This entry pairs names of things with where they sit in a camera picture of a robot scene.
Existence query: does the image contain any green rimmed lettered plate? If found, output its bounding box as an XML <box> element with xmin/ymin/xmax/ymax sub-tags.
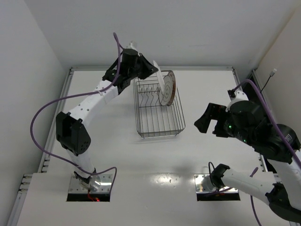
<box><xmin>153</xmin><ymin>60</ymin><xmax>165</xmax><ymax>93</ymax></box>

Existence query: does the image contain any orange sunburst plate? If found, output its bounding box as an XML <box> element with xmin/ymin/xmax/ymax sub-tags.
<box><xmin>167</xmin><ymin>71</ymin><xmax>176</xmax><ymax>106</ymax></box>

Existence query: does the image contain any white plate dark rim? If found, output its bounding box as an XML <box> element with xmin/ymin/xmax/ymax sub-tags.
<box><xmin>159</xmin><ymin>75</ymin><xmax>173</xmax><ymax>106</ymax></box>

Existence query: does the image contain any wire dish rack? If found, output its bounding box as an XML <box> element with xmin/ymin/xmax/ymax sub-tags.
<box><xmin>134</xmin><ymin>70</ymin><xmax>186</xmax><ymax>138</ymax></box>

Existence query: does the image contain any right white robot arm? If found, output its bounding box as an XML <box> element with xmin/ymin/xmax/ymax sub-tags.
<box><xmin>194</xmin><ymin>100</ymin><xmax>301</xmax><ymax>223</ymax></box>

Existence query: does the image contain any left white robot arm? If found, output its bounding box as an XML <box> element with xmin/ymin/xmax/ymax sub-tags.
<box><xmin>56</xmin><ymin>48</ymin><xmax>161</xmax><ymax>191</ymax></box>

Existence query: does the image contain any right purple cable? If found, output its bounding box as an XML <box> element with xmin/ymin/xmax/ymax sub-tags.
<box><xmin>206</xmin><ymin>79</ymin><xmax>301</xmax><ymax>226</ymax></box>

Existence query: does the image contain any purple cable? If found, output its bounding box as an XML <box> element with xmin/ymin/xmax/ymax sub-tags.
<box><xmin>206</xmin><ymin>79</ymin><xmax>301</xmax><ymax>226</ymax></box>
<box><xmin>30</xmin><ymin>32</ymin><xmax>124</xmax><ymax>193</ymax></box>

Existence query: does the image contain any wall cable with white plug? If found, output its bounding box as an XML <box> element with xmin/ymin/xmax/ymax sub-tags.
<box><xmin>258</xmin><ymin>68</ymin><xmax>277</xmax><ymax>94</ymax></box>

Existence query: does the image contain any right black base cable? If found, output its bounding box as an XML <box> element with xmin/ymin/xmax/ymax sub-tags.
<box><xmin>208</xmin><ymin>161</ymin><xmax>216</xmax><ymax>184</ymax></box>

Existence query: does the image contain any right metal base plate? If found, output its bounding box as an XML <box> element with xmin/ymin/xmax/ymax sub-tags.
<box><xmin>194</xmin><ymin>174</ymin><xmax>239</xmax><ymax>195</ymax></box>

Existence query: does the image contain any metal base plate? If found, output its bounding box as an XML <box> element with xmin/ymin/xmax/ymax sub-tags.
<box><xmin>68</xmin><ymin>174</ymin><xmax>112</xmax><ymax>194</ymax></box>
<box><xmin>194</xmin><ymin>174</ymin><xmax>239</xmax><ymax>195</ymax></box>

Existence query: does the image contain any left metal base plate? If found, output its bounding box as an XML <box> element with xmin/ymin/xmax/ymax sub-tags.
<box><xmin>68</xmin><ymin>174</ymin><xmax>112</xmax><ymax>194</ymax></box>

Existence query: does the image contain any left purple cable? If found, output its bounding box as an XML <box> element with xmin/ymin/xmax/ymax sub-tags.
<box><xmin>30</xmin><ymin>32</ymin><xmax>124</xmax><ymax>193</ymax></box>

